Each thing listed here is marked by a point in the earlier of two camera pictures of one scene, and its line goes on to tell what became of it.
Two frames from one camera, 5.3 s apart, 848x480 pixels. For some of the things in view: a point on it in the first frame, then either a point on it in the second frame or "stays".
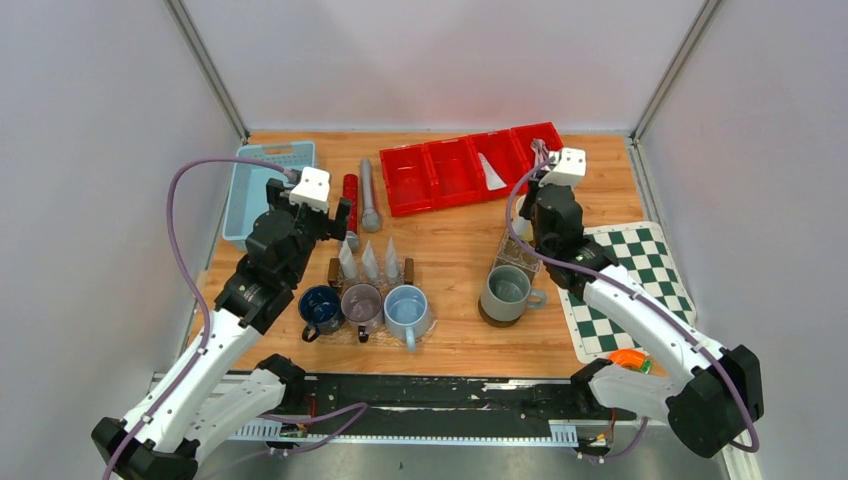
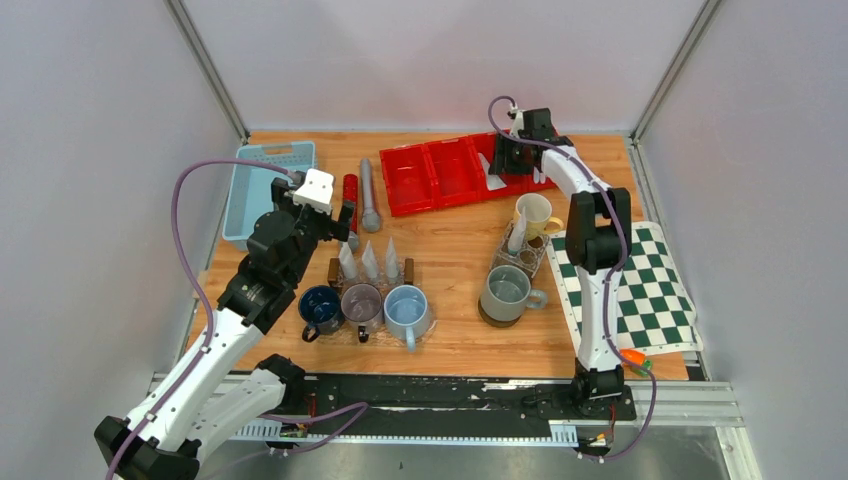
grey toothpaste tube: [368, 258] stays
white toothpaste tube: [347, 259] stays
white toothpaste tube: [391, 259] stays
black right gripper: [527, 200] -> [503, 163]
